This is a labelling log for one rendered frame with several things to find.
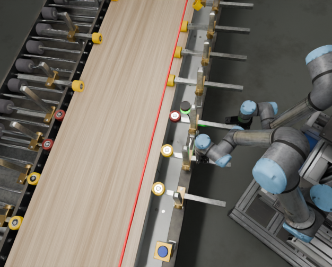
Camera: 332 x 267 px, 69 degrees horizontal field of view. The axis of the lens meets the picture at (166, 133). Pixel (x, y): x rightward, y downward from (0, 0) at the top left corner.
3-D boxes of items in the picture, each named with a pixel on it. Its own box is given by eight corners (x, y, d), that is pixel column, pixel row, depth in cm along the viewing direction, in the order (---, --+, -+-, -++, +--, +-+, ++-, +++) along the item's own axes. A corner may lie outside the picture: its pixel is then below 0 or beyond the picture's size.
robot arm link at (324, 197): (331, 198, 114) (349, 195, 101) (316, 221, 111) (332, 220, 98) (308, 182, 118) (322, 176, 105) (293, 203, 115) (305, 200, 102)
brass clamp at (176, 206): (186, 188, 157) (186, 187, 153) (182, 210, 153) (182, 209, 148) (177, 187, 159) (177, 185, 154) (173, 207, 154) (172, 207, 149)
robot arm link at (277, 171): (329, 222, 106) (302, 144, 76) (310, 250, 103) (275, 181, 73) (302, 208, 115) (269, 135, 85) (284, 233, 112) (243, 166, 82)
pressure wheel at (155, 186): (162, 182, 159) (159, 179, 148) (168, 192, 156) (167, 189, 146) (151, 189, 158) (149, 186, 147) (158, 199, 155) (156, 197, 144)
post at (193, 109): (195, 134, 182) (197, 104, 138) (194, 139, 181) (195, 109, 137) (191, 133, 183) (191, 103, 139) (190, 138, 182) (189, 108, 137)
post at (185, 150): (190, 167, 175) (189, 145, 130) (189, 171, 174) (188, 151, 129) (185, 166, 175) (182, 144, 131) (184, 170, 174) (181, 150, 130)
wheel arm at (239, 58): (246, 58, 172) (247, 54, 169) (245, 62, 171) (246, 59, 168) (177, 51, 181) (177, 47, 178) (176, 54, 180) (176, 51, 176)
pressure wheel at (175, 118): (182, 117, 175) (181, 110, 164) (180, 127, 172) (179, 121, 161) (171, 116, 176) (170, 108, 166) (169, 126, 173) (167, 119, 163)
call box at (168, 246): (173, 243, 113) (172, 245, 106) (170, 260, 111) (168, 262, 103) (159, 240, 114) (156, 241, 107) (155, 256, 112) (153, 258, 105)
